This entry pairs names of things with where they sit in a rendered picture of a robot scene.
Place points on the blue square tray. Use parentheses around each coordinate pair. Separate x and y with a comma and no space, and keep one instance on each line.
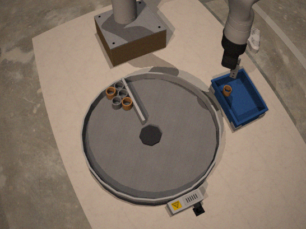
(244,104)

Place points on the grey metal ring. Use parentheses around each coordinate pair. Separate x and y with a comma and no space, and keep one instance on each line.
(117,84)
(114,99)
(123,91)

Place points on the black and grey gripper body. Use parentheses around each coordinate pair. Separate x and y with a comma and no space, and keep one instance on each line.
(235,42)

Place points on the bronze bushing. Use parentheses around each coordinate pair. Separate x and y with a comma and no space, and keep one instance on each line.
(111,89)
(127,107)
(226,87)

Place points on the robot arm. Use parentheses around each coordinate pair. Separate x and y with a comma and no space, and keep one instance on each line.
(125,12)

